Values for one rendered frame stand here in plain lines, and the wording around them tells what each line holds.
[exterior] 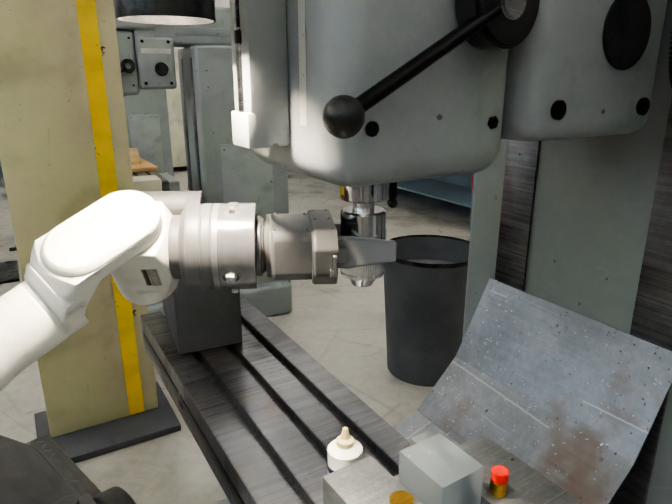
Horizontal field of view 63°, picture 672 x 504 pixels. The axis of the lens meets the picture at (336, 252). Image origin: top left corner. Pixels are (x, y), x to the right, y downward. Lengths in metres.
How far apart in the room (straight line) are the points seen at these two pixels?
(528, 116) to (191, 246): 0.33
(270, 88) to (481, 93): 0.18
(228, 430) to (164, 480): 1.42
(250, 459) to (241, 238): 0.36
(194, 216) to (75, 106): 1.67
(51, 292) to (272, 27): 0.29
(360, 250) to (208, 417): 0.43
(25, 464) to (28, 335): 0.97
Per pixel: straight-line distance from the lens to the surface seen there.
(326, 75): 0.44
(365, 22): 0.44
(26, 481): 1.45
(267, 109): 0.48
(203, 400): 0.92
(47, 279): 0.54
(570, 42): 0.56
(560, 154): 0.86
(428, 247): 2.88
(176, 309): 1.03
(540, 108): 0.54
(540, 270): 0.90
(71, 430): 2.57
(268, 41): 0.49
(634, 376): 0.82
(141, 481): 2.28
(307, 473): 0.76
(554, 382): 0.87
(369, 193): 0.54
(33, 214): 2.23
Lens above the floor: 1.40
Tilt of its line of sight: 18 degrees down
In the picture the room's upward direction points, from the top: straight up
